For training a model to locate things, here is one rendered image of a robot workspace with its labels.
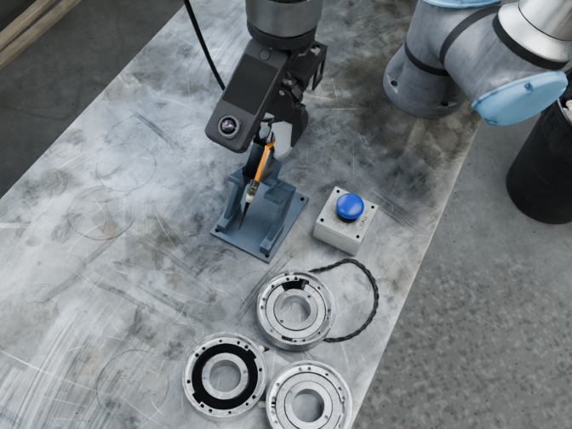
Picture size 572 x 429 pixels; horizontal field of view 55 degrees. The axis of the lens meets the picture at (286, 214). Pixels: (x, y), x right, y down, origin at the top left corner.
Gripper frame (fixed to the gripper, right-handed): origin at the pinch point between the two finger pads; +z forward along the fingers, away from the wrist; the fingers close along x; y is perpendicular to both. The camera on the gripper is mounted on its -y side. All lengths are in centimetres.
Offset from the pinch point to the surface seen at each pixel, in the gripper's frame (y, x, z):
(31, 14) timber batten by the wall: 74, 140, 93
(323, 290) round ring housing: -8.0, -14.0, 12.6
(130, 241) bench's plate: -13.7, 14.2, 15.6
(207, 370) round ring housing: -24.8, -6.1, 12.7
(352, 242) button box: 0.4, -14.5, 11.8
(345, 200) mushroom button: 3.8, -11.1, 8.1
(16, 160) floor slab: 20, 100, 96
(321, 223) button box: 0.4, -9.4, 11.1
